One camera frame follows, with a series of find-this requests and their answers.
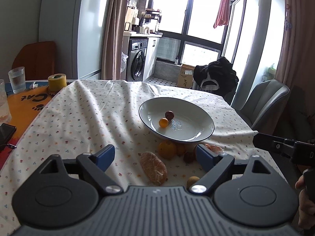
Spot dark red fruit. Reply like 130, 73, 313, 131
183, 151, 196, 164

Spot brown kiwi fruit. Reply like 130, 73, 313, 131
186, 176, 200, 189

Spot large orange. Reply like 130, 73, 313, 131
157, 141, 177, 160

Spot small peeled pomelo segment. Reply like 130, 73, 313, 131
140, 152, 168, 185

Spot small kumquat orange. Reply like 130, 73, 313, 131
158, 118, 169, 128

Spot small red apple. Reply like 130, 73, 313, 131
165, 111, 175, 121

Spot white kitchen cabinet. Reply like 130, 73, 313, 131
143, 37, 160, 82

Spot person's right hand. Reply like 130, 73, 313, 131
295, 176, 315, 230

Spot white bowl with dark rim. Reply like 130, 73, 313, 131
139, 97, 215, 143

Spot floral white tablecloth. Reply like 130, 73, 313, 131
1, 80, 275, 235

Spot grey dining chair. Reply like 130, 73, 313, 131
236, 79, 290, 135

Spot cardboard box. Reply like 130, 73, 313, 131
177, 64, 195, 89

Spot black clothes pile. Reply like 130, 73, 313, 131
192, 57, 239, 98

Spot yellow tape roll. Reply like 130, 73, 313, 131
48, 74, 67, 93

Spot orange cat table mat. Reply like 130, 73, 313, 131
7, 86, 52, 143

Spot black smartphone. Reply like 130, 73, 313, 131
0, 123, 17, 148

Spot clear plastic bag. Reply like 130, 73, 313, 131
120, 52, 128, 73

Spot clear plastic cup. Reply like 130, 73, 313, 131
0, 79, 12, 124

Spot pink brown curtain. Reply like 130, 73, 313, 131
101, 0, 128, 80

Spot silver washing machine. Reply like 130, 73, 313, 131
125, 37, 148, 82

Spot brown wooden chair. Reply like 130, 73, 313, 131
12, 41, 57, 80

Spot clear drinking glass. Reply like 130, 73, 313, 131
8, 67, 26, 94

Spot red hanging towel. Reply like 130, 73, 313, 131
213, 0, 231, 29

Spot white refrigerator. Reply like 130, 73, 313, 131
38, 0, 110, 79

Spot black dish rack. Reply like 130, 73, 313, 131
144, 8, 162, 34

